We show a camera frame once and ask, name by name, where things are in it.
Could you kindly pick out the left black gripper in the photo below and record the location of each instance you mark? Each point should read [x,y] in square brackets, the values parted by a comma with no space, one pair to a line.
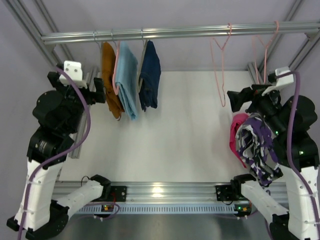
[81,90]

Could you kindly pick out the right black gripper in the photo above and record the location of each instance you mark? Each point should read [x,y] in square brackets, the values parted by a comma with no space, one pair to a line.
[253,93]

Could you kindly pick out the pink trousers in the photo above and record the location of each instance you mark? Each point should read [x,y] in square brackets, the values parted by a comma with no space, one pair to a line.
[237,121]

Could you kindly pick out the purple camouflage trousers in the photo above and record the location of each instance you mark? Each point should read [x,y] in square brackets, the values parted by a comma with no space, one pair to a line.
[256,149]

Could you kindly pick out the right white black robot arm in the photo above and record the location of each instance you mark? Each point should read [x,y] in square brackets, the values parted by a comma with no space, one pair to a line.
[282,161]

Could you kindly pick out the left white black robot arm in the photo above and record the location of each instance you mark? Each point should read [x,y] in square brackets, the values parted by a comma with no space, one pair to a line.
[58,112]

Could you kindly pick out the light blue trousers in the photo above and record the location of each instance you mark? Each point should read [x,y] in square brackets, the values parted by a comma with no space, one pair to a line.
[126,80]

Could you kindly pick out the mustard brown trousers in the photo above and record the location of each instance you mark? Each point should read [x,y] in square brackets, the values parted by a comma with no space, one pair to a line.
[108,60]

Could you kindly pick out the grey hanger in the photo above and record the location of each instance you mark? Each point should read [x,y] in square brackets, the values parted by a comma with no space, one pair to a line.
[139,83]

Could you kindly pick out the dark blue jeans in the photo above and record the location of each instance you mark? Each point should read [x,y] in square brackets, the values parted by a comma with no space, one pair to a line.
[149,78]

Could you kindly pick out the right aluminium frame post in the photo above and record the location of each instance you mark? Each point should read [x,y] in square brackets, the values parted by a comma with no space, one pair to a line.
[291,49]

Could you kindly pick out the aluminium frame post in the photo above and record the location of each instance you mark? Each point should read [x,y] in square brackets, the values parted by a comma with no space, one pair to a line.
[23,16]
[291,49]

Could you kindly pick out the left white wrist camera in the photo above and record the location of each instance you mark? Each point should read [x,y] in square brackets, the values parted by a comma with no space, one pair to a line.
[74,70]

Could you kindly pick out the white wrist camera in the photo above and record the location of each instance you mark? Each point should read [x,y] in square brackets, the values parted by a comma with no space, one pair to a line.
[283,77]
[74,70]

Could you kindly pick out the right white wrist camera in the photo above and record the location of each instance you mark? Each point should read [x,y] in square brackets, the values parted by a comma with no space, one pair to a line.
[283,77]

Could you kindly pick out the left aluminium frame post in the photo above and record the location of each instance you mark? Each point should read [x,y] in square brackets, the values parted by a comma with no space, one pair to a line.
[23,16]

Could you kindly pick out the silver wire hanger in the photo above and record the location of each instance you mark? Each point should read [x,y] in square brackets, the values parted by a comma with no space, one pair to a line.
[95,39]

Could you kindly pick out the aluminium hanging rail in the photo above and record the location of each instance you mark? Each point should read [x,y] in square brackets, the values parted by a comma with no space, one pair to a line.
[285,27]

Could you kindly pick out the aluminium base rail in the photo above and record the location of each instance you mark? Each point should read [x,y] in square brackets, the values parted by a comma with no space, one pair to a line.
[169,192]

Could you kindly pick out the slotted cable duct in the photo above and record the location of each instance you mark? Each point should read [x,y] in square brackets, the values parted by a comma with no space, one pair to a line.
[190,208]

